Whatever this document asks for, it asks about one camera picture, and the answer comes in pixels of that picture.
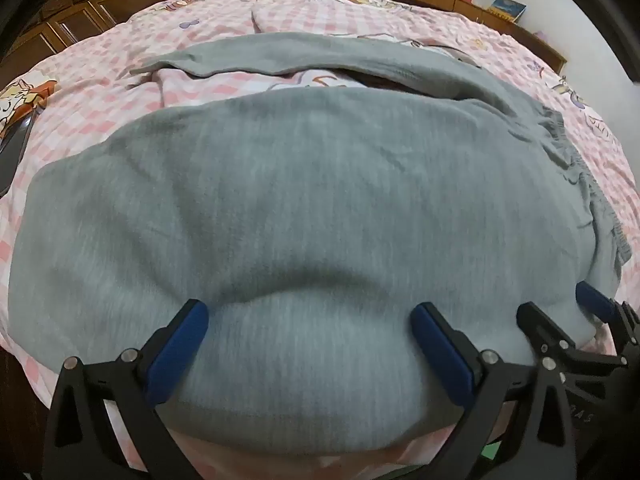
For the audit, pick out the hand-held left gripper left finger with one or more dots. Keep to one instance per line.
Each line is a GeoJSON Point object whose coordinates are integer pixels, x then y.
{"type": "Point", "coordinates": [180, 345]}

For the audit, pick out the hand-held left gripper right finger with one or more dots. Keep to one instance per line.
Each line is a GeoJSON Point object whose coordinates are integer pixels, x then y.
{"type": "Point", "coordinates": [442, 355]}

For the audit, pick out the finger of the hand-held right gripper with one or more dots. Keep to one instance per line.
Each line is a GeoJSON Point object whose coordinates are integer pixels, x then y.
{"type": "Point", "coordinates": [542, 332]}
{"type": "Point", "coordinates": [595, 300]}

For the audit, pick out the grey pants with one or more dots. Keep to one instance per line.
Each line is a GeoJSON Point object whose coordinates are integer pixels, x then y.
{"type": "Point", "coordinates": [300, 185]}

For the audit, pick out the dark grey object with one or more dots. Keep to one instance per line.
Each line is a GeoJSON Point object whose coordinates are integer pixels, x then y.
{"type": "Point", "coordinates": [12, 150]}

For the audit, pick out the blue book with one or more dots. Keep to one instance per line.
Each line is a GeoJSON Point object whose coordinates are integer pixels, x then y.
{"type": "Point", "coordinates": [507, 9]}

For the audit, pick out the brown wooden wardrobe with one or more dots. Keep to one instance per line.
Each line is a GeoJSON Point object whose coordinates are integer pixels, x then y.
{"type": "Point", "coordinates": [75, 15]}

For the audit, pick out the pink checked printed blanket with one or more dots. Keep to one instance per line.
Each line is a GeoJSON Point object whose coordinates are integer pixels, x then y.
{"type": "Point", "coordinates": [350, 15]}

